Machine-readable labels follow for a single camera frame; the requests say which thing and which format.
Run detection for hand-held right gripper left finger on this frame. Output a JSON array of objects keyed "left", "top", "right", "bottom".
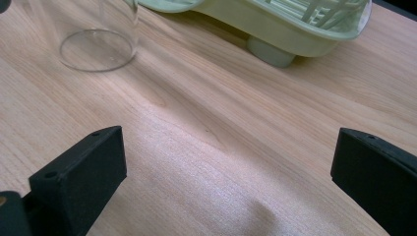
[{"left": 23, "top": 125, "right": 128, "bottom": 236}]

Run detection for pale green dish rack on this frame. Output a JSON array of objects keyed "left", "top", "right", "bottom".
[{"left": 137, "top": 0, "right": 374, "bottom": 69}]

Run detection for clear drinking glass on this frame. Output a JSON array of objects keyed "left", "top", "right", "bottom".
[{"left": 59, "top": 0, "right": 140, "bottom": 73}]

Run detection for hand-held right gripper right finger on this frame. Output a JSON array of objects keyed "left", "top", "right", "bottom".
[{"left": 329, "top": 127, "right": 417, "bottom": 236}]

